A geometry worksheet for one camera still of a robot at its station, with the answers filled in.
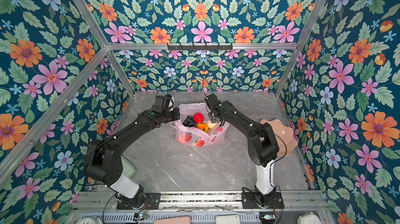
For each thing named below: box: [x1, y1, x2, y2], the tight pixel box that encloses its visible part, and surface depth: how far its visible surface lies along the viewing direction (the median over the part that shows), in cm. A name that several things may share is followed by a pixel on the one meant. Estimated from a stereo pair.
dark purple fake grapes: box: [182, 114, 195, 128], surface depth 100 cm
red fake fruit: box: [193, 112, 205, 124], surface depth 100 cm
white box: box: [215, 214, 241, 224], surface depth 69 cm
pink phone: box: [153, 216, 192, 224], surface depth 69 cm
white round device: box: [296, 212, 322, 224], surface depth 67 cm
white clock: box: [75, 217, 103, 224], surface depth 66 cm
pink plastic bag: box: [169, 103, 231, 148], surface depth 90 cm
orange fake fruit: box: [196, 122, 205, 131], surface depth 99 cm
